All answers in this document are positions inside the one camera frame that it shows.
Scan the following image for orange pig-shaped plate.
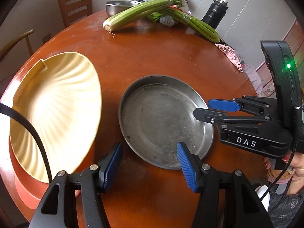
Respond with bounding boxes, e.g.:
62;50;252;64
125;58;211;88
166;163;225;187
9;141;49;210

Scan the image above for celery bunch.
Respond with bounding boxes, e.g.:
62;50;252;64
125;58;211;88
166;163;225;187
160;7;221;44
102;0;183;32

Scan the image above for black cable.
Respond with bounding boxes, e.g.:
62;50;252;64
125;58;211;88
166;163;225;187
0;102;53;183

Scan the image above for steel bowl at back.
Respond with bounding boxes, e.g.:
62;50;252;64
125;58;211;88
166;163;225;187
106;0;141;17

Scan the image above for hello kitty pink curtain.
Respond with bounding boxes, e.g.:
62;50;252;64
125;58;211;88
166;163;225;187
257;18;304;98

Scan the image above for brown wooden slat chair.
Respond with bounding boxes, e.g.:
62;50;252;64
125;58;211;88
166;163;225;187
57;0;93;28

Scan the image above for red noodle bowl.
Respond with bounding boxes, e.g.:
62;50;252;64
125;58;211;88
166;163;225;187
255;185;270;212

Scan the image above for black thermos bottle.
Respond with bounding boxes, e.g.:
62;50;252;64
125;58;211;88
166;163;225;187
202;0;228;29

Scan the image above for pink cloth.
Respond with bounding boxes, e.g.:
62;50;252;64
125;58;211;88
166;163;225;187
215;44;243;73

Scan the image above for yellow shell-shaped plate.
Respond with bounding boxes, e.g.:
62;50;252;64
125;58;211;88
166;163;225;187
11;52;102;174

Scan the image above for steel pan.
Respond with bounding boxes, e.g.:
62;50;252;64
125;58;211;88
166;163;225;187
118;75;214;170

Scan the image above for white foam-net fruit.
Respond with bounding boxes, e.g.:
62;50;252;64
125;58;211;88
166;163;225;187
159;15;175;27

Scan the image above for person's hand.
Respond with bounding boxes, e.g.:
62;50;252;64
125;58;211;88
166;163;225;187
263;152;303;195

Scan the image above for lilac child's garment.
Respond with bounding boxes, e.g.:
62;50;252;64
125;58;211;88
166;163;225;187
244;63;262;96

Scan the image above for celery bunch front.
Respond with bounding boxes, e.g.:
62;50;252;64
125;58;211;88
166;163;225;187
102;0;183;32

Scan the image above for celery bunch rear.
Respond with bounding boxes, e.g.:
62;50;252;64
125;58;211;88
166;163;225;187
160;7;221;44

